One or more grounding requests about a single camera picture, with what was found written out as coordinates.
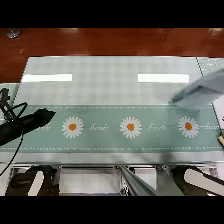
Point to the light blue garment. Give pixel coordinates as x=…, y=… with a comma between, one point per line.
x=203, y=91

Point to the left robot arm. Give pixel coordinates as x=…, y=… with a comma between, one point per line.
x=30, y=123

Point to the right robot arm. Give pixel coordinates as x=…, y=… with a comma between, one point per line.
x=200, y=180

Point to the grey round disc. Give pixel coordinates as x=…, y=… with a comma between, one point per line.
x=13, y=33

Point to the silver frame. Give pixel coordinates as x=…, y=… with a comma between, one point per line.
x=140, y=186

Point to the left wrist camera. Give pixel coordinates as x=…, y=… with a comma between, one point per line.
x=4, y=95

